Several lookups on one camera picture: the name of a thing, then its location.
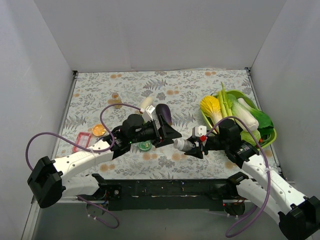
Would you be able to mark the round green cabbage toy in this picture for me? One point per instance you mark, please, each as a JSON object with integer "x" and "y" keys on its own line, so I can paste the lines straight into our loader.
{"x": 246, "y": 136}

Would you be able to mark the purple eggplant toy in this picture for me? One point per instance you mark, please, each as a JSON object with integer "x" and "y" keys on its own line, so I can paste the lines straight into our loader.
{"x": 164, "y": 110}

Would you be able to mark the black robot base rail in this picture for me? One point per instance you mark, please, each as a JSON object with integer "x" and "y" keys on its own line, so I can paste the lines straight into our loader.
{"x": 168, "y": 194}

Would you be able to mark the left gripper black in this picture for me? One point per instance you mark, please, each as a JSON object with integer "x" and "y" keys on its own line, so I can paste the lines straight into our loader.
{"x": 159, "y": 131}

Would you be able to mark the green plastic basket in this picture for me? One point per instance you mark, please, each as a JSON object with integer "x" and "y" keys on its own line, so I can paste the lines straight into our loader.
{"x": 267, "y": 137}

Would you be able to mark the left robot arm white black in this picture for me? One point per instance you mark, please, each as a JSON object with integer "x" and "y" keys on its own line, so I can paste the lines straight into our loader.
{"x": 53, "y": 179}

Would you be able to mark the white eggplant toy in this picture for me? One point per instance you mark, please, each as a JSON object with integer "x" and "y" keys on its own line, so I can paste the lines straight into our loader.
{"x": 146, "y": 102}

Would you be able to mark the pink rectangular pill box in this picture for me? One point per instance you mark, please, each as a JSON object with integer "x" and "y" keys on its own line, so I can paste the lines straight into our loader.
{"x": 83, "y": 139}

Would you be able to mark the yellow napa cabbage toy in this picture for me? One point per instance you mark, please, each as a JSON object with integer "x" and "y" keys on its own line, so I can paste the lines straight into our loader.
{"x": 210, "y": 106}

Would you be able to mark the aluminium frame rail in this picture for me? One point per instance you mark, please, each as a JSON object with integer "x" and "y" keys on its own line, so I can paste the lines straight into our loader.
{"x": 62, "y": 221}

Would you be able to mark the orange round pill container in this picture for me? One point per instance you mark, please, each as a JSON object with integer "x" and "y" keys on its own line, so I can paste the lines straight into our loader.
{"x": 98, "y": 130}

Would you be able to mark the white vitamin B bottle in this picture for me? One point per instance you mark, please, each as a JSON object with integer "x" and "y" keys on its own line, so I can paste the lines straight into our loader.
{"x": 183, "y": 145}

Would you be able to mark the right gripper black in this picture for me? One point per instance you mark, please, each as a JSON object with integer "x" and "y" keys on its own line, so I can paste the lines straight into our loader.
{"x": 200, "y": 146}

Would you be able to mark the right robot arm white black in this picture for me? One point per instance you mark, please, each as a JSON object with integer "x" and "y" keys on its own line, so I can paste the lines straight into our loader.
{"x": 297, "y": 215}

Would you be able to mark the green leafy vegetable toy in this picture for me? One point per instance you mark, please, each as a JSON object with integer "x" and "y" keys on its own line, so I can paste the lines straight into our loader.
{"x": 265, "y": 124}

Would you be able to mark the green round pill container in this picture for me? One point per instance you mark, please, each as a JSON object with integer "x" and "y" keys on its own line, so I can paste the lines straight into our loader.
{"x": 145, "y": 146}

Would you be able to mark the floral patterned table mat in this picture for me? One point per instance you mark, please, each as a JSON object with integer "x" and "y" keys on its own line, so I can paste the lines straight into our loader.
{"x": 110, "y": 97}

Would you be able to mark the green celery stalk toy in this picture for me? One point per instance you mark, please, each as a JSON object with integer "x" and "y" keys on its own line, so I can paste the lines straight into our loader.
{"x": 226, "y": 101}

